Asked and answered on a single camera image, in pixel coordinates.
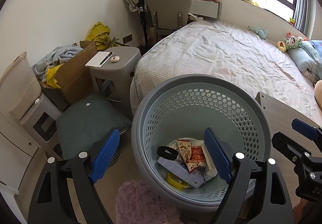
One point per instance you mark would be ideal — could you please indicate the rolled light blue quilt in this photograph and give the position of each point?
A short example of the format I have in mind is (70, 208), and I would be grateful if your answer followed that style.
(307, 57)

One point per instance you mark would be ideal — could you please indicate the grey white desk drawer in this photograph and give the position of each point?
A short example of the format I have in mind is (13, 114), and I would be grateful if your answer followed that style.
(206, 8)

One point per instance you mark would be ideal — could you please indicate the white notepad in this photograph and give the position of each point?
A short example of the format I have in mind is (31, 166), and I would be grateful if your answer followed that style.
(96, 59)

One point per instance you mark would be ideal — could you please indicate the yellow bag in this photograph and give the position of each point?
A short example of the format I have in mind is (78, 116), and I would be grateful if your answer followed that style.
(100, 34)

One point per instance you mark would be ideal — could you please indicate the white drawer cabinet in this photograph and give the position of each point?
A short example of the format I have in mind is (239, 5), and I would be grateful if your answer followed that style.
(20, 139)

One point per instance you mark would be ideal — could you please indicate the purple box in basket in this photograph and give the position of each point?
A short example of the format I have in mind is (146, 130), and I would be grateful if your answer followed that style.
(194, 179)

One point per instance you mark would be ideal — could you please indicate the small pink round object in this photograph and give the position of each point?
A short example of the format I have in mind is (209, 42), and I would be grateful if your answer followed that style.
(114, 59)

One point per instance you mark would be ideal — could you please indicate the large beige teddy bear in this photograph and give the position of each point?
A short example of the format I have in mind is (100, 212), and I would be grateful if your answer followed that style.
(318, 93)

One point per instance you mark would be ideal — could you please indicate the yellow item in basket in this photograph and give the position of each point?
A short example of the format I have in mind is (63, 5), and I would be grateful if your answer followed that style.
(176, 182)

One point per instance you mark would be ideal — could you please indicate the brown cardboard box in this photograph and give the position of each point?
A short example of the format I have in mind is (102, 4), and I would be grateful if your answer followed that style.
(73, 78)

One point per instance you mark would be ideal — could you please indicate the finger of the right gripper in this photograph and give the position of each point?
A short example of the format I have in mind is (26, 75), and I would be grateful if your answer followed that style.
(310, 132)
(293, 151)

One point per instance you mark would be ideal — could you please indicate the grey chair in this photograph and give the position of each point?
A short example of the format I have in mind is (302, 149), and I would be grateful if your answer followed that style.
(166, 16)

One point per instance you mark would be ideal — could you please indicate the blue plush toy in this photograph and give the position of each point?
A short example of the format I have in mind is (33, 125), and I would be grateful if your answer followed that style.
(262, 33)

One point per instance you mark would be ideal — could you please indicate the wall power socket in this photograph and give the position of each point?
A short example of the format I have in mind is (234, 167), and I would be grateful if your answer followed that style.
(127, 39)

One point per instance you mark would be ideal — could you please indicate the light blue blanket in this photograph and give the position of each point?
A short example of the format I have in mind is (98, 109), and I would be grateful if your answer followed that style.
(57, 56)

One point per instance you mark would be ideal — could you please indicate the bed with pink sheet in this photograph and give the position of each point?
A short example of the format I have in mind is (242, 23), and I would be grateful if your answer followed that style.
(228, 52)

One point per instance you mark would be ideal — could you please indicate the white teal wipes packet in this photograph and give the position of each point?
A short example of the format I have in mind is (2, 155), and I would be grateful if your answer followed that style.
(209, 172)

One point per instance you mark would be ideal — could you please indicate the white plastic bin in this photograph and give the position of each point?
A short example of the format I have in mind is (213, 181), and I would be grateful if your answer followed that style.
(19, 88)

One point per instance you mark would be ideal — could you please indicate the grey plastic stool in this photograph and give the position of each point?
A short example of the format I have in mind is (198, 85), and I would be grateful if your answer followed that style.
(119, 72)

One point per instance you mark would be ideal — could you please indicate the pink fluffy rug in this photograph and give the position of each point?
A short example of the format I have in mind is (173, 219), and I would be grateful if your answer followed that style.
(137, 203)

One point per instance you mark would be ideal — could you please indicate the green monkey plush toy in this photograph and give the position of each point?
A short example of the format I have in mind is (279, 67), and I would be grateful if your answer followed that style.
(293, 42)

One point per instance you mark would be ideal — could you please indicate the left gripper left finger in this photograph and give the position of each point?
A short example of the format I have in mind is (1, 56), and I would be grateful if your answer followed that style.
(51, 202)

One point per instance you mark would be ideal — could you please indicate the red white snack wrapper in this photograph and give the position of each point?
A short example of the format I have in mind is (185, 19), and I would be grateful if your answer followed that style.
(185, 149)

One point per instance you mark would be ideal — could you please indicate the yellow red plush toy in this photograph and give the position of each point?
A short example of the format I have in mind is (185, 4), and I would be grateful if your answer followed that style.
(281, 46)

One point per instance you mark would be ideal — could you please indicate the black pen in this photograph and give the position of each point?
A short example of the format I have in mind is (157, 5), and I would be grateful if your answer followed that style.
(106, 58)

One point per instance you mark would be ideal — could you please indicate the dark green cushion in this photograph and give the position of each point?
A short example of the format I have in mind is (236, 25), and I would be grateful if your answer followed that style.
(86, 122)

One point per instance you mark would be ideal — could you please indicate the grey perforated trash basket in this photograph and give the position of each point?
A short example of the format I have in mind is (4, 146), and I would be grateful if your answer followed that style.
(183, 108)

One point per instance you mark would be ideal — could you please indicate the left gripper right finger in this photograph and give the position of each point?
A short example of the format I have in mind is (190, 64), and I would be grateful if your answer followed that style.
(271, 202)

